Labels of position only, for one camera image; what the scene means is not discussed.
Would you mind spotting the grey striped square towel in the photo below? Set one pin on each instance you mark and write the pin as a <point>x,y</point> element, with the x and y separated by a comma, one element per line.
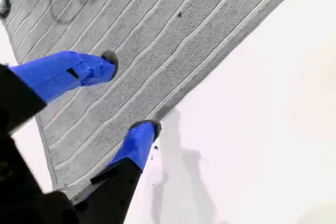
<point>183,51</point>

